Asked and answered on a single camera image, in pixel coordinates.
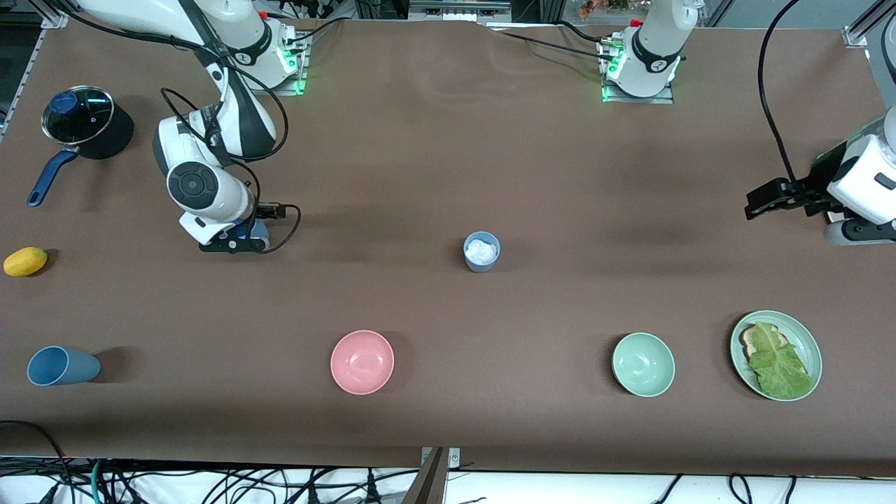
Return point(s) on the mint green bowl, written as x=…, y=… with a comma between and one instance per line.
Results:
x=643, y=365

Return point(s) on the white power strip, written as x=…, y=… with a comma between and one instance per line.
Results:
x=458, y=8

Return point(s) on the pink bowl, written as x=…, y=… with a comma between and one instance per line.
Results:
x=362, y=362

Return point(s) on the blue cup holding tissue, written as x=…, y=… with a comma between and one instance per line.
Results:
x=481, y=268

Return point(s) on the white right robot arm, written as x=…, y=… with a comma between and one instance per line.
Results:
x=210, y=189

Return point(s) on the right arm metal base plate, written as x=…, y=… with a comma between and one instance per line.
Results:
x=301, y=80

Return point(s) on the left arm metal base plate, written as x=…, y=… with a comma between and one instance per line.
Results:
x=637, y=100

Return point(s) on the yellow lemon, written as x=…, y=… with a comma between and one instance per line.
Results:
x=25, y=262

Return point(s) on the small metal bracket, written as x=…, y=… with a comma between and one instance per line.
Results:
x=455, y=458

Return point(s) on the aluminium frame profile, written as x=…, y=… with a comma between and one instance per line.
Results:
x=855, y=35
x=28, y=70

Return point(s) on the glass lid blue knob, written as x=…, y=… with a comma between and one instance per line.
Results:
x=80, y=115

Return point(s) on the green plate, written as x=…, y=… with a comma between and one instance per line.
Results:
x=810, y=343

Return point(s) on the grey slanted beam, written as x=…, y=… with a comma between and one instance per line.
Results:
x=427, y=486

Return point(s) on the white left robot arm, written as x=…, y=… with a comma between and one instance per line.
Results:
x=658, y=49

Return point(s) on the crumpled white tissue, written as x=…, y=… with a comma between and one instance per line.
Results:
x=481, y=251

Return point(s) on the toast slice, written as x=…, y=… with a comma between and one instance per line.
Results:
x=750, y=341

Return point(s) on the green lettuce leaf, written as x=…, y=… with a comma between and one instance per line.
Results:
x=780, y=367

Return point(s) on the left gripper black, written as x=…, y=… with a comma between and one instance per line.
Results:
x=805, y=188

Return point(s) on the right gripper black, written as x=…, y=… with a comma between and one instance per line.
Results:
x=267, y=211

